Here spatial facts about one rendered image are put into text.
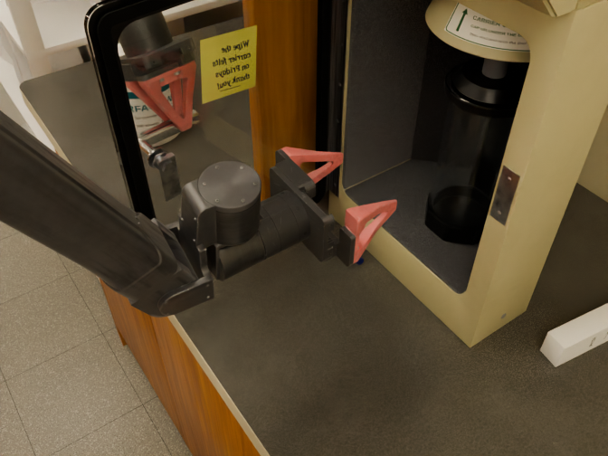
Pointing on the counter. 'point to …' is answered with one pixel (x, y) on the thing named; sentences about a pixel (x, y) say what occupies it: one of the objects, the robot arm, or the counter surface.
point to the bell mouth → (475, 33)
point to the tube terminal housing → (450, 308)
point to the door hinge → (337, 86)
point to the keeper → (504, 194)
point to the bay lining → (394, 87)
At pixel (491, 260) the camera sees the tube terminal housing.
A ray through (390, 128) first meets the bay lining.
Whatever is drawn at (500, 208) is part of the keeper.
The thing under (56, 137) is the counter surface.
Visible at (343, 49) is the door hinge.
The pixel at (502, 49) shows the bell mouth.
